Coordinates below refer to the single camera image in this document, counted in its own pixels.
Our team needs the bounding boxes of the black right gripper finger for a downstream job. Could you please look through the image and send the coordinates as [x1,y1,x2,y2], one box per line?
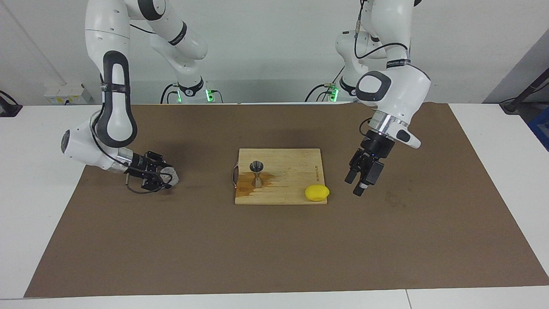
[142,176,172,192]
[145,151,174,169]

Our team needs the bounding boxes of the clear glass cup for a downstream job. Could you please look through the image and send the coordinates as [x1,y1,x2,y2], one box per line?
[158,167,180,188]

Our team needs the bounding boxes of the steel cocktail jigger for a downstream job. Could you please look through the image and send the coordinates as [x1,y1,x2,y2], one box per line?
[250,161,265,188]

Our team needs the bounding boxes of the yellow lemon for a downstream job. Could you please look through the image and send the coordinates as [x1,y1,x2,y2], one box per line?
[305,185,330,202]

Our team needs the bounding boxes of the wooden cutting board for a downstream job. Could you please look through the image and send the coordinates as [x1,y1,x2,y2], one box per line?
[232,148,328,205]

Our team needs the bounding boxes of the brown table mat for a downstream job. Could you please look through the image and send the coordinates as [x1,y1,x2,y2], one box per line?
[24,102,549,298]

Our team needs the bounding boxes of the black stand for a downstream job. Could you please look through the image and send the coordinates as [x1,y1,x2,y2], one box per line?
[500,69,549,114]

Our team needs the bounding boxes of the blue crate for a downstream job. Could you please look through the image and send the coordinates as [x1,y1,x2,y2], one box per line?
[527,107,549,151]

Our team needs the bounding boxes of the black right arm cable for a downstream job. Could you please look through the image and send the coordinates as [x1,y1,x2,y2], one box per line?
[88,24,172,194]

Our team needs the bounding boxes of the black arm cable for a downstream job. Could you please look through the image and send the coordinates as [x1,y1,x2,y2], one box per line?
[353,0,397,138]
[88,24,172,194]

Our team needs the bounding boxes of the black base cable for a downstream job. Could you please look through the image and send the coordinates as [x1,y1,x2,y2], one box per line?
[160,83,178,105]
[305,64,346,103]

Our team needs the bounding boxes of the white wall socket box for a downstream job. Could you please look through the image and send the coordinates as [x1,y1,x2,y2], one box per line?
[44,83,93,105]

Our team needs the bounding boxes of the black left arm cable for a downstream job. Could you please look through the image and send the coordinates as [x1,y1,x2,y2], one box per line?
[353,0,397,138]

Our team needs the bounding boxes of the black clamp mount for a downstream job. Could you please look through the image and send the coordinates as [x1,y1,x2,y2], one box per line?
[0,90,23,117]

